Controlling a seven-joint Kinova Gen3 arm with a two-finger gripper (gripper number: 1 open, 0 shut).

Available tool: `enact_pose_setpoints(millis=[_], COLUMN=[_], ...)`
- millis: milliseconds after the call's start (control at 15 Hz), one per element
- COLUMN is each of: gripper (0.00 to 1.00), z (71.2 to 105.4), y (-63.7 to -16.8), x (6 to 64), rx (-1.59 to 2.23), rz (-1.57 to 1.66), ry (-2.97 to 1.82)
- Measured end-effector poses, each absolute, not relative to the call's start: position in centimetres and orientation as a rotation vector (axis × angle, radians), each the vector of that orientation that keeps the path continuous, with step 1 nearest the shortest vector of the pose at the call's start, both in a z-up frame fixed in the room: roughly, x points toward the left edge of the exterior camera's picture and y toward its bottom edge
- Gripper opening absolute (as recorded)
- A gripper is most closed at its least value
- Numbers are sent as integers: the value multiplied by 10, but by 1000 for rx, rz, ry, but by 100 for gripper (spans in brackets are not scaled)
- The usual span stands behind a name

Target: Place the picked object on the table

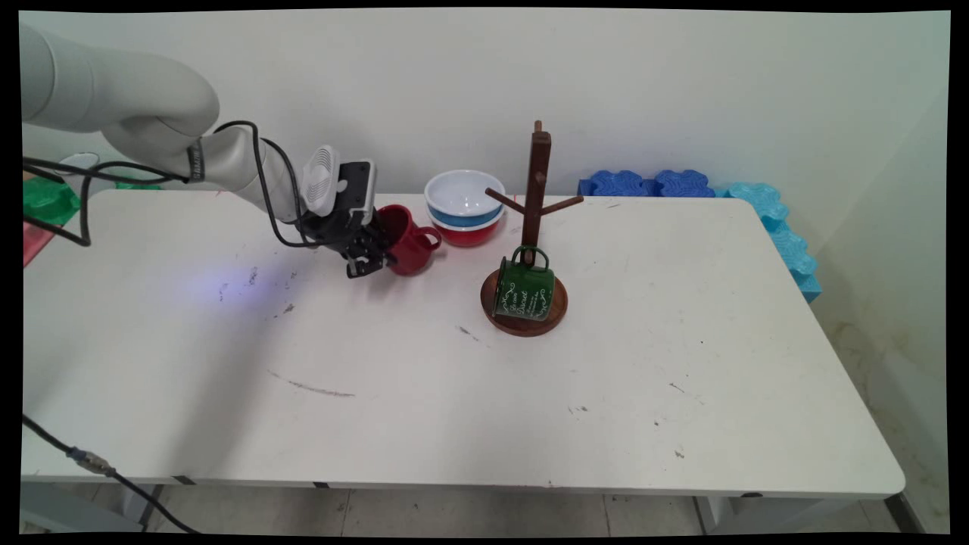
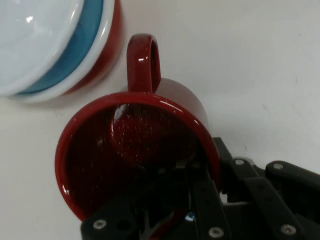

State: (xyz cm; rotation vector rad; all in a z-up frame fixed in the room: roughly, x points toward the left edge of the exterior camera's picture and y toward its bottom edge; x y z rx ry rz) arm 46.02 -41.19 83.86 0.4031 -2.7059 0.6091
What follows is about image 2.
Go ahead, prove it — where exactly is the red bowl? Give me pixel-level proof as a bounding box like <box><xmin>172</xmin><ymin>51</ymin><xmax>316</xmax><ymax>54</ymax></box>
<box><xmin>9</xmin><ymin>0</ymin><xmax>124</xmax><ymax>104</ymax></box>

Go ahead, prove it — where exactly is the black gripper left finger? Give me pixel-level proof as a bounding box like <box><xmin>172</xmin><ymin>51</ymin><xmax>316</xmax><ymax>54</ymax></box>
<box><xmin>79</xmin><ymin>159</ymin><xmax>231</xmax><ymax>240</ymax></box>

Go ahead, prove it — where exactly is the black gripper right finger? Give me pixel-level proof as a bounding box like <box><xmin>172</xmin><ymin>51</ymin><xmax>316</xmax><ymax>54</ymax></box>
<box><xmin>212</xmin><ymin>136</ymin><xmax>320</xmax><ymax>240</ymax></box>

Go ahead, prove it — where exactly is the red enamel mug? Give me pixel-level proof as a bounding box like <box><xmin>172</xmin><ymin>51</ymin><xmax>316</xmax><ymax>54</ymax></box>
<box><xmin>54</xmin><ymin>33</ymin><xmax>223</xmax><ymax>224</ymax></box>

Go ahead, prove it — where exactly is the white bowl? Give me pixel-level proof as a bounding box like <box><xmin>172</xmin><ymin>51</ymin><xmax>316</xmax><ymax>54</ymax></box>
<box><xmin>0</xmin><ymin>0</ymin><xmax>85</xmax><ymax>96</ymax></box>

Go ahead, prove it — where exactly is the blue bowl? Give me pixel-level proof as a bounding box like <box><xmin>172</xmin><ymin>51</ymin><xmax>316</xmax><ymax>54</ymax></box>
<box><xmin>16</xmin><ymin>0</ymin><xmax>105</xmax><ymax>96</ymax></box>

